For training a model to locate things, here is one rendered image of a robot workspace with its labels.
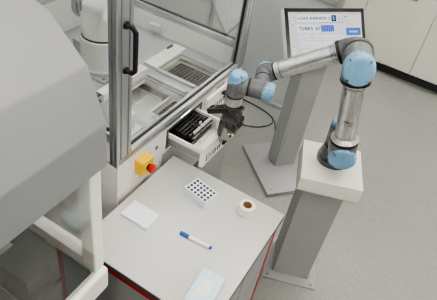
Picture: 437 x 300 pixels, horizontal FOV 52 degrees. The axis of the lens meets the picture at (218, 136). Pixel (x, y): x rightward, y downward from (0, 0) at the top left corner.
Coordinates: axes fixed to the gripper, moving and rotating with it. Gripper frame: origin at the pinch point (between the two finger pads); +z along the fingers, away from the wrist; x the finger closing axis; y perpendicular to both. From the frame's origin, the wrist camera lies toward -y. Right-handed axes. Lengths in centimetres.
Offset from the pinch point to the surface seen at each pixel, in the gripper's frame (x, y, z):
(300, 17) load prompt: 91, -7, -25
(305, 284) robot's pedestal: 19, 59, 89
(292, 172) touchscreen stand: 96, 16, 87
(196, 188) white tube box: -23.9, 3.4, 10.9
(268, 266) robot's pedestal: 17, 36, 89
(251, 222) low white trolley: -22.8, 30.5, 14.5
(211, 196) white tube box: -24.0, 11.0, 10.9
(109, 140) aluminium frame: -47, -24, -16
